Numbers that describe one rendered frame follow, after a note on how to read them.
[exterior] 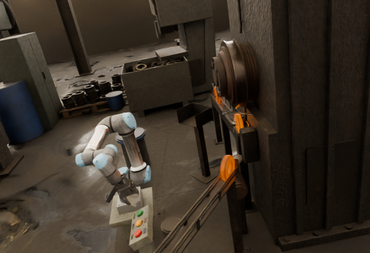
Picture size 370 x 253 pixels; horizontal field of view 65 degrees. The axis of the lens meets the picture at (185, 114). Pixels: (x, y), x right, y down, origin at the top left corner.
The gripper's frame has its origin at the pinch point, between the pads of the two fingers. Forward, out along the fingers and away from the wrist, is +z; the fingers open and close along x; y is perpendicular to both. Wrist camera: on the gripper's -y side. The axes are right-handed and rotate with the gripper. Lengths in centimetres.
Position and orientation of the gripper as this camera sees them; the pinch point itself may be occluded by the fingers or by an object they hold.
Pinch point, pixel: (133, 205)
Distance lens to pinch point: 170.7
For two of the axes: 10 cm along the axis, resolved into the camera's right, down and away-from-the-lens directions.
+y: 8.6, -4.9, -1.2
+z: 5.0, 7.9, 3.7
